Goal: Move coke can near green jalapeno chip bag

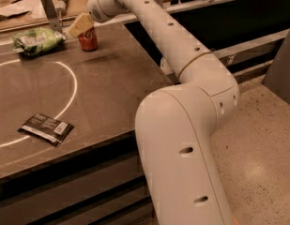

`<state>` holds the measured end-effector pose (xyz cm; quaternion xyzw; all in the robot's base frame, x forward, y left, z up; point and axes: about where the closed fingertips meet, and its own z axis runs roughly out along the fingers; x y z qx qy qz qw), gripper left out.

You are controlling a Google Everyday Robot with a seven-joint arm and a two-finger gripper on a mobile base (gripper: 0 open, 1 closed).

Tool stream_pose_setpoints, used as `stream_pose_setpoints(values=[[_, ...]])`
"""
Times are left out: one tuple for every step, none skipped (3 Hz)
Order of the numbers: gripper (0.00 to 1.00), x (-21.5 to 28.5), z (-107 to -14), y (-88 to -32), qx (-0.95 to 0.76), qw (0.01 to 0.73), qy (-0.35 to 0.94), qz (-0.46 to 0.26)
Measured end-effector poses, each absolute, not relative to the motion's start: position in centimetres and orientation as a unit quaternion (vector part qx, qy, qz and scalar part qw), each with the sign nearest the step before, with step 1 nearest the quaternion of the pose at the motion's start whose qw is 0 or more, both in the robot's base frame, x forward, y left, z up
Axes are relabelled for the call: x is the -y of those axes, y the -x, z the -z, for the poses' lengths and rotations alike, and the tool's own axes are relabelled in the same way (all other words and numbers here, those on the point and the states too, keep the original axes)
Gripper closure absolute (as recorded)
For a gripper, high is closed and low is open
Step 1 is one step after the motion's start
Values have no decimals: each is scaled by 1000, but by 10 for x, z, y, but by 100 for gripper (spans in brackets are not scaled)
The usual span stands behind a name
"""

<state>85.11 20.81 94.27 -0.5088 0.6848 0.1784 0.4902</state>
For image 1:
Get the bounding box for clear sanitizer bottle left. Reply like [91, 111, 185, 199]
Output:
[160, 57, 173, 75]

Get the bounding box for grey metal bracket post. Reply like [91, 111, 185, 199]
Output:
[40, 0, 62, 32]

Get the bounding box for red coke can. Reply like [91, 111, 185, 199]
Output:
[78, 27, 98, 52]

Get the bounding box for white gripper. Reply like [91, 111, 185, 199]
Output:
[69, 0, 126, 38]

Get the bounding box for grey drawer cabinet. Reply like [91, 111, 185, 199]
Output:
[0, 131, 153, 225]

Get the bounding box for caulk tube on desk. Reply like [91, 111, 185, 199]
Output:
[55, 0, 69, 16]

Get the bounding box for white paper sheets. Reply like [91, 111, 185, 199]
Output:
[0, 0, 46, 19]

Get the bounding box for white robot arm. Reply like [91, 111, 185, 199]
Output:
[87, 0, 239, 225]

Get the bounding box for black snack packet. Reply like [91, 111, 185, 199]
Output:
[18, 113, 74, 146]

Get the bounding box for green jalapeno chip bag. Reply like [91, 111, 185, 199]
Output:
[12, 27, 66, 57]

